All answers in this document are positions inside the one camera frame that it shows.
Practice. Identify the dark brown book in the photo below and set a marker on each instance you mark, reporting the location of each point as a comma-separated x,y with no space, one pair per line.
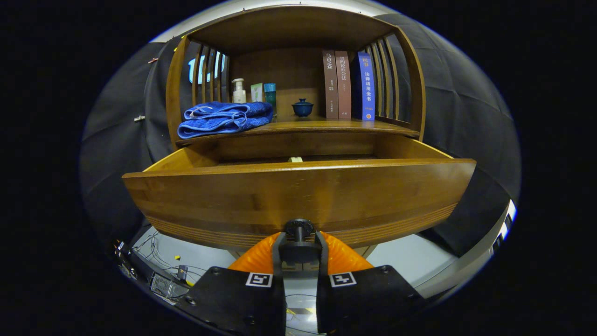
329,84

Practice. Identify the brown wooden cabinet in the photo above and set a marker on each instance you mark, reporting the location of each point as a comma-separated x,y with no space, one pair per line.
280,28

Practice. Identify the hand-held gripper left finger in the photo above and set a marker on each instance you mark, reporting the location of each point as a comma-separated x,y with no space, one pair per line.
279,261

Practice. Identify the white pump bottle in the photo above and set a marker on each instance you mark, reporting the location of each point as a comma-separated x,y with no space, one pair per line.
239,95

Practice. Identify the grey mesh device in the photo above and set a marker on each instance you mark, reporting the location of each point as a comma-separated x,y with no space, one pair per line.
165,285

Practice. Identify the brown wooden drawer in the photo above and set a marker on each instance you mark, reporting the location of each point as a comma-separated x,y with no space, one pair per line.
298,196

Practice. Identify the reddish brown book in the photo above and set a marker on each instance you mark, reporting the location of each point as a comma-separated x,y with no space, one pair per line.
343,84

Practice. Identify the folded blue towel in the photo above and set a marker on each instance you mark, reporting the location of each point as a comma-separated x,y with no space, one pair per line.
219,119

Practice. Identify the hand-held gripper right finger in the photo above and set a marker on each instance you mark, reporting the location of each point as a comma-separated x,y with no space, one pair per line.
322,261

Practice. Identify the wooden countertop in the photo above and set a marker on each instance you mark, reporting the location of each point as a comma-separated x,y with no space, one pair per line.
317,125

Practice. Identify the yellow grey sponge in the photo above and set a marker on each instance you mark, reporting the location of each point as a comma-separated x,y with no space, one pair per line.
295,159

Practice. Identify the white green tube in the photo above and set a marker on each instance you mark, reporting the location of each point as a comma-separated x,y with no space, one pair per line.
256,92

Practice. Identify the teal capped clear bottle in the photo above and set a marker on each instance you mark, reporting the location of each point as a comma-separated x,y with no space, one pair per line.
270,95

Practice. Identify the blue book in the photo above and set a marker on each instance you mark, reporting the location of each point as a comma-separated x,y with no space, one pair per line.
366,88

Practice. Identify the dark blue lidded teacup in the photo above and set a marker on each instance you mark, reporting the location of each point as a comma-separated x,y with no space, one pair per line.
302,108

